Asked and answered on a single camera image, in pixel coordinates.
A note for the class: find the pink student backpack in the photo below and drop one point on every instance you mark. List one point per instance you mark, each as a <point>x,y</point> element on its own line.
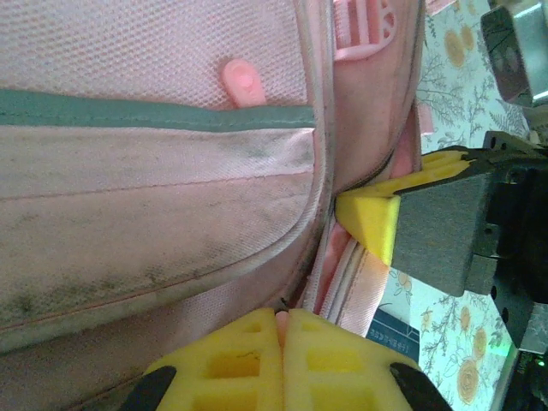
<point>150,171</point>

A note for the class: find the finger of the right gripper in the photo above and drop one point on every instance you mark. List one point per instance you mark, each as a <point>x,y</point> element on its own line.
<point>436,231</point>
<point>441,164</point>

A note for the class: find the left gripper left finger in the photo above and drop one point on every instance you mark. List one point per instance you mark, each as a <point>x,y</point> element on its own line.
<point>222,377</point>

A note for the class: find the dark blue book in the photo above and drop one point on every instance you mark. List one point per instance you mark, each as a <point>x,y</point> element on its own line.
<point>398,334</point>

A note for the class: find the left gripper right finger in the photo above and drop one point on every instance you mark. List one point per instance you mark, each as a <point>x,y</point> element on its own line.
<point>342,377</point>

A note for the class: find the floral table cover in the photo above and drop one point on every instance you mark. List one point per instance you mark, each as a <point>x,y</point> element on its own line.
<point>462,364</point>

